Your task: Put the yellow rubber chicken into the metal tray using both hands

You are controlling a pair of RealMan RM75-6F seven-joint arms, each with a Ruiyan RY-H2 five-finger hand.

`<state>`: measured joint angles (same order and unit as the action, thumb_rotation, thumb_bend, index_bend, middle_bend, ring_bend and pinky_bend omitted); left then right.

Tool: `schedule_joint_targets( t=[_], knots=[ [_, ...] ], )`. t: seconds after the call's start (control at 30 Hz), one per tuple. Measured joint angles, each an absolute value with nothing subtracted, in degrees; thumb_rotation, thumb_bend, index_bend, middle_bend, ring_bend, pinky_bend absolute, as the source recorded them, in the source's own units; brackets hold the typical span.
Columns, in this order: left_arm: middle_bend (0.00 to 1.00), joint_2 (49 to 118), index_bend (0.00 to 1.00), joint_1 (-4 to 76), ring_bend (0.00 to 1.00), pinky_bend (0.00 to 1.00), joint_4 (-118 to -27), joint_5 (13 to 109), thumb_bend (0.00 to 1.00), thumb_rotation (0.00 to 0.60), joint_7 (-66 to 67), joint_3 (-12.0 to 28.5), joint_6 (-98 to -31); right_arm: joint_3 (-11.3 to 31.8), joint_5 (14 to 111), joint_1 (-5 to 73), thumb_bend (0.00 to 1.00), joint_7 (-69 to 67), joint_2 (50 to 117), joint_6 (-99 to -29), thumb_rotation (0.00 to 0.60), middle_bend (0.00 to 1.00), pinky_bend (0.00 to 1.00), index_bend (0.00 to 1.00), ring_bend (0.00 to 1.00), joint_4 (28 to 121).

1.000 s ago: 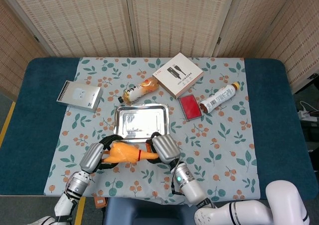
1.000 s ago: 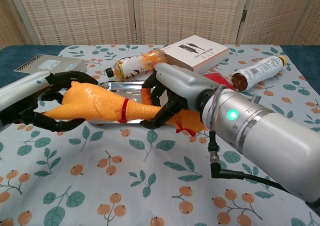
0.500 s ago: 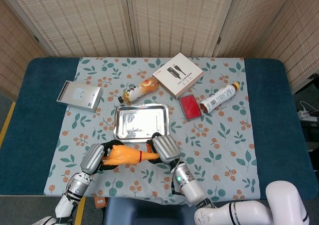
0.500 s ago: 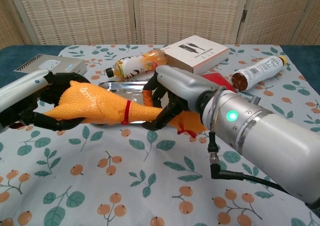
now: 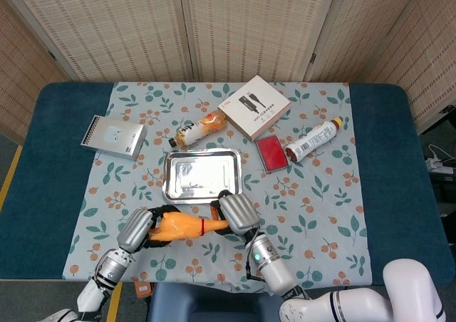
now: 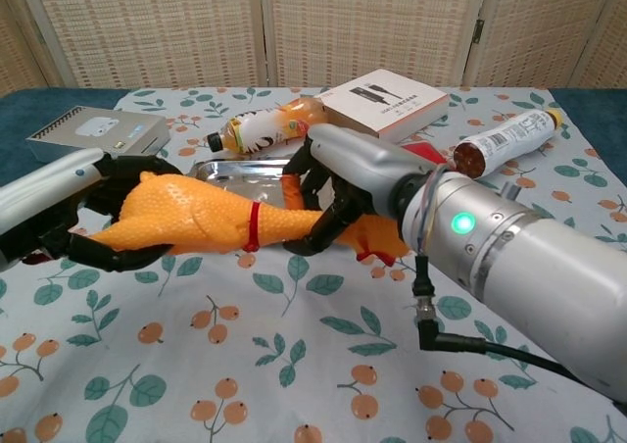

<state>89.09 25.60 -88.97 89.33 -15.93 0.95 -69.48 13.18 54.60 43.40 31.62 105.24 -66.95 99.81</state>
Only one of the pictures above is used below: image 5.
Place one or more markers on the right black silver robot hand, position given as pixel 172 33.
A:
pixel 240 213

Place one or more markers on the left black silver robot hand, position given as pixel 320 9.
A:
pixel 135 229

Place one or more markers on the orange rubber chicken toy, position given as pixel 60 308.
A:
pixel 181 227

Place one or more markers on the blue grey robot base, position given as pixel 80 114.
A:
pixel 213 307

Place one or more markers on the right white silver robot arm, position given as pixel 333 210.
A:
pixel 320 297

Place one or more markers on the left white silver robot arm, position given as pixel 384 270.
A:
pixel 103 275

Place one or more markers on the floral patterned tablecloth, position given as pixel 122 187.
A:
pixel 320 211

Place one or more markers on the stainless steel rectangular tray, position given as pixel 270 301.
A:
pixel 203 174

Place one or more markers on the small orange tag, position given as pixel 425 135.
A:
pixel 143 290

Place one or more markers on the red ink pad case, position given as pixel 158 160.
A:
pixel 272 152

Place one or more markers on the orange tea plastic bottle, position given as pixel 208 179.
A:
pixel 199 129

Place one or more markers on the silver grey product box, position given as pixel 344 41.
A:
pixel 114 136

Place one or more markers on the white label brown drink bottle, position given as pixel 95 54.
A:
pixel 315 138

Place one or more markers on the dark blue table cover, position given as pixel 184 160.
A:
pixel 53 158

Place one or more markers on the metal screen hinge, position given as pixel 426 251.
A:
pixel 52 55
pixel 313 58

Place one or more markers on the woven folding screen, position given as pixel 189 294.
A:
pixel 249 26

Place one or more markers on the white power strip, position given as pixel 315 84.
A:
pixel 441 166

